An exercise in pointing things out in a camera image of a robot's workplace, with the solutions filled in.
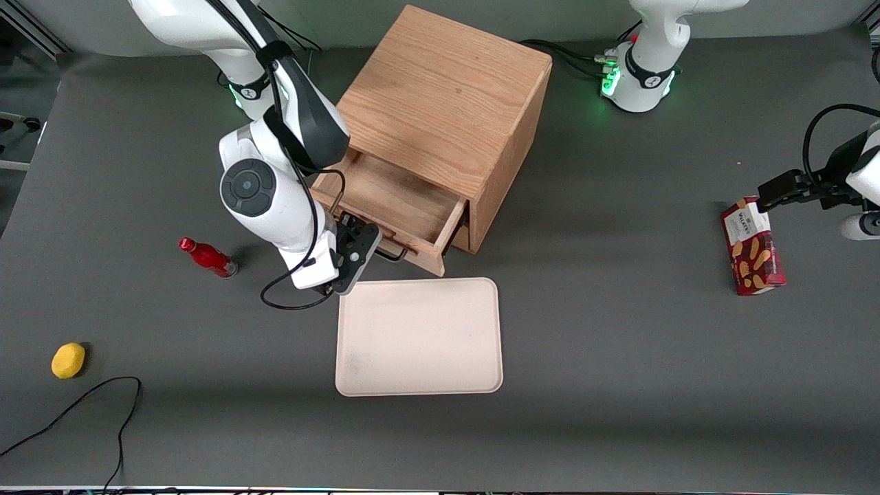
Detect black metal drawer handle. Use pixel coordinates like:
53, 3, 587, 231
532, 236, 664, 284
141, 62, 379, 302
375, 237, 409, 263

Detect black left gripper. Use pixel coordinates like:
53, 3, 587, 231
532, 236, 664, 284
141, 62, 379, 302
758, 131, 868, 213

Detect grey metal frame rail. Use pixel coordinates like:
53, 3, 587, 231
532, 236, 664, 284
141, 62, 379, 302
0, 14, 69, 59

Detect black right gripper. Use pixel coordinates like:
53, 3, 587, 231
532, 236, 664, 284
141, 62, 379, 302
332, 212, 384, 296

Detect black caster leg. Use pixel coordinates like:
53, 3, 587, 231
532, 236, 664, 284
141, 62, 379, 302
0, 113, 42, 171

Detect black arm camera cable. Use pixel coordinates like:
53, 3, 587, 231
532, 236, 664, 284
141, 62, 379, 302
802, 103, 880, 197
259, 168, 348, 311

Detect beige plastic tray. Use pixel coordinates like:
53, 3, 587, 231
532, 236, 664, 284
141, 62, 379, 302
335, 277, 504, 397

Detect small red bottle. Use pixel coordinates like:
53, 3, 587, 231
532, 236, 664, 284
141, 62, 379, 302
178, 237, 239, 279

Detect yellow lemon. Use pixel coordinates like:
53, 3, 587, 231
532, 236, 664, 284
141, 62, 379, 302
51, 342, 87, 380

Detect red shortbread cookie box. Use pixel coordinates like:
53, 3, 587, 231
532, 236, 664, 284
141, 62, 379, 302
720, 196, 787, 296

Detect black base cable bundle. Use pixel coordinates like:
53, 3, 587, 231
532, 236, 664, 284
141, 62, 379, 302
261, 7, 322, 53
519, 38, 619, 80

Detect thin black table cable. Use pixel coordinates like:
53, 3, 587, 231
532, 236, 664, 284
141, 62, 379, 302
0, 376, 142, 493

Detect wooden drawer cabinet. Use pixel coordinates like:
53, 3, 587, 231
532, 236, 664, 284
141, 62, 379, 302
335, 5, 553, 255

